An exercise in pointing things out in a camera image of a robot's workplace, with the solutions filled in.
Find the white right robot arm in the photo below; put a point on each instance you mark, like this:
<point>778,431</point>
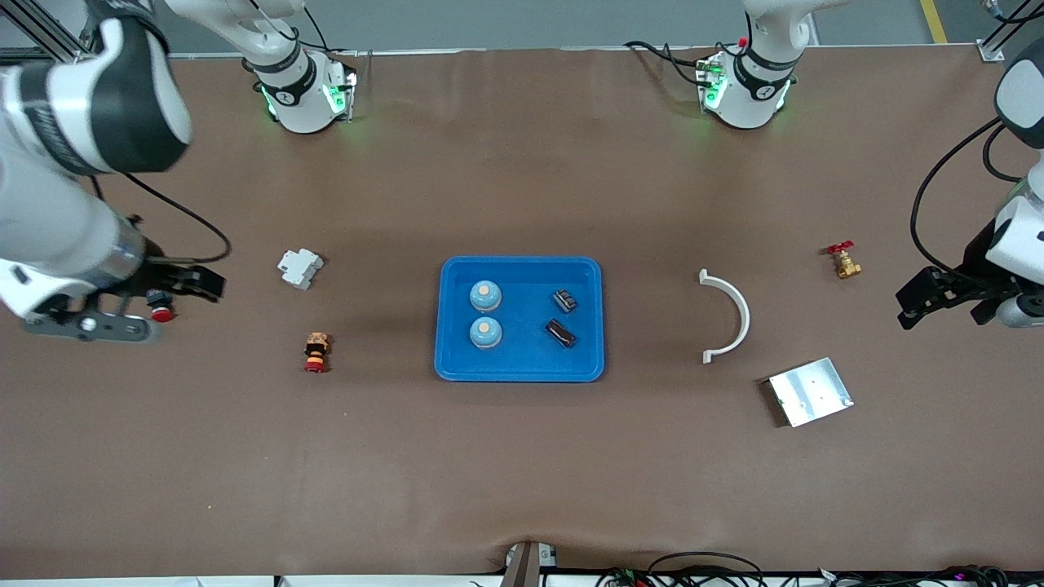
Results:
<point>49,220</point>

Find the silver metal plate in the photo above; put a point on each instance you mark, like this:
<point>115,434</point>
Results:
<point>809,393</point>

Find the red yellow stacked push button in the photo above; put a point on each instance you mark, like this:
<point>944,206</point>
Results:
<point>316,352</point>

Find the blue dome bell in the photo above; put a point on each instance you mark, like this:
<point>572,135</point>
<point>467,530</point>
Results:
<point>485,296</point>
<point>485,333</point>

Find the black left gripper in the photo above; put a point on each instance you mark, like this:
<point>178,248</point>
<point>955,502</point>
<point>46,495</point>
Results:
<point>972,272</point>

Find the grey plastic circuit breaker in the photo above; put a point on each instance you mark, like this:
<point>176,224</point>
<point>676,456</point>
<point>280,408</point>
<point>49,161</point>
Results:
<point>300,269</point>

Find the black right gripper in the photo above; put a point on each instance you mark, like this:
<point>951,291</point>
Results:
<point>161,278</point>

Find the red emergency stop button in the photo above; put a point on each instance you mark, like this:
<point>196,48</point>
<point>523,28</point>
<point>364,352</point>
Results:
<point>163,315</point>

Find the grey metal clamp bracket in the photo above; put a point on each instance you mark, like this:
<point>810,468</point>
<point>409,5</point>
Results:
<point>526,567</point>

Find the small dark electrolytic capacitor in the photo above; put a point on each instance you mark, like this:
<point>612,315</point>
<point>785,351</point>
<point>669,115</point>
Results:
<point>564,301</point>

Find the brown table mat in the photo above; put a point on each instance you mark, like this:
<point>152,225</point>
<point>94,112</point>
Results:
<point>522,473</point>

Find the aluminium frame profile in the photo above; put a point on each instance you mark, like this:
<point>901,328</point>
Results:
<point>991,50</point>
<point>49,41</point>

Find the blue plastic tray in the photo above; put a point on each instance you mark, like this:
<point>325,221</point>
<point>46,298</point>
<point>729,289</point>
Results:
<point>522,359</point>

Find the dark brown rectangular block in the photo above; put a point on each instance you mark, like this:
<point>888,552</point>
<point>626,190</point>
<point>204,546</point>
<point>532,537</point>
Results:
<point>560,333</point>

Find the white curved plastic bracket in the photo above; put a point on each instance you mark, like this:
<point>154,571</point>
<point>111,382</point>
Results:
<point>745,318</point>

